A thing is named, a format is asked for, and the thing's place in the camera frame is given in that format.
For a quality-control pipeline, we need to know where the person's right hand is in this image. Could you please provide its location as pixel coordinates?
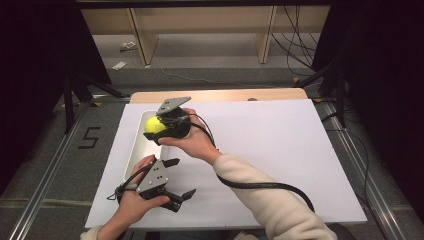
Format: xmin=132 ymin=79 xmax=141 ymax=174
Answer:
xmin=157 ymin=107 xmax=223 ymax=166

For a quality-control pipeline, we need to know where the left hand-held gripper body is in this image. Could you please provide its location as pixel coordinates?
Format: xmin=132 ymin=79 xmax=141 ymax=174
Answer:
xmin=136 ymin=159 xmax=170 ymax=202

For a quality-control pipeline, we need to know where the white floor cable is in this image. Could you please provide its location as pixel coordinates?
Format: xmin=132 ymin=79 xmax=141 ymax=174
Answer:
xmin=159 ymin=67 xmax=268 ymax=90

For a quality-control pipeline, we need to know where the black curtain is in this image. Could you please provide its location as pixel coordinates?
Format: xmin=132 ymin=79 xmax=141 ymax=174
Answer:
xmin=0 ymin=0 xmax=113 ymax=194
xmin=311 ymin=0 xmax=424 ymax=222

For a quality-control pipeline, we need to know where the small white scrap pile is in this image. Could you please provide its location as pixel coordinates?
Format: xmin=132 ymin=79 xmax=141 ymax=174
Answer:
xmin=119 ymin=40 xmax=139 ymax=53

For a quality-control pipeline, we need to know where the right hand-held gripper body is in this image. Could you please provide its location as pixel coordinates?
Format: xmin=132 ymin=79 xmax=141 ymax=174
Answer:
xmin=156 ymin=96 xmax=193 ymax=139

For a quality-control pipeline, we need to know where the bundle of black cables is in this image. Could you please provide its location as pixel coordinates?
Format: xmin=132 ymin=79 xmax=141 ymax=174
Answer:
xmin=271 ymin=4 xmax=322 ymax=78

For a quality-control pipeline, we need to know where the thin black floor cable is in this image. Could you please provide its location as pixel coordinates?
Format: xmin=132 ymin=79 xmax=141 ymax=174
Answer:
xmin=321 ymin=111 xmax=372 ymax=208

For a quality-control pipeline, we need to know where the yellow tennis ball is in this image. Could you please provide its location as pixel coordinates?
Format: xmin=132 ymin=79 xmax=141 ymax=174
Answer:
xmin=143 ymin=115 xmax=168 ymax=135

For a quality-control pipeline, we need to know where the aluminium floor rail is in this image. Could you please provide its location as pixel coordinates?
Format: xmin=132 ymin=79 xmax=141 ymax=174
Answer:
xmin=319 ymin=101 xmax=408 ymax=240
xmin=7 ymin=102 xmax=93 ymax=240

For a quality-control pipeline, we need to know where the white board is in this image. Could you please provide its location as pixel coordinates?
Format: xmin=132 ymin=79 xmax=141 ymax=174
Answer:
xmin=84 ymin=99 xmax=368 ymax=230

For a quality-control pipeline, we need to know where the white plastic bin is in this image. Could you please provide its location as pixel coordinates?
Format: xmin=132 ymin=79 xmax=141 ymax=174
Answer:
xmin=123 ymin=109 xmax=171 ymax=183

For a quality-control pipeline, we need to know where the wooden table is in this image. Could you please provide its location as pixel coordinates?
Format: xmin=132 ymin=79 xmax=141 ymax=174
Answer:
xmin=129 ymin=87 xmax=309 ymax=105

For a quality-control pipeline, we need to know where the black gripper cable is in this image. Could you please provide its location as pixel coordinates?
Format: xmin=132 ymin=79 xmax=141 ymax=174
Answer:
xmin=169 ymin=113 xmax=316 ymax=214
xmin=106 ymin=161 xmax=158 ymax=203

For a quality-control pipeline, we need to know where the black metal stand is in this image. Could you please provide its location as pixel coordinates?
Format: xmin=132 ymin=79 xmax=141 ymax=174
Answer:
xmin=62 ymin=71 xmax=126 ymax=135
xmin=295 ymin=56 xmax=348 ymax=130

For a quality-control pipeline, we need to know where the person's left hand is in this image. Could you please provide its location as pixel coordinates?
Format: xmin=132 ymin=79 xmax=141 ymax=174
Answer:
xmin=116 ymin=154 xmax=171 ymax=228

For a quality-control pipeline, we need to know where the wooden shelf unit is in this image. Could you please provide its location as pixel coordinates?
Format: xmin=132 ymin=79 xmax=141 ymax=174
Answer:
xmin=81 ymin=6 xmax=331 ymax=66

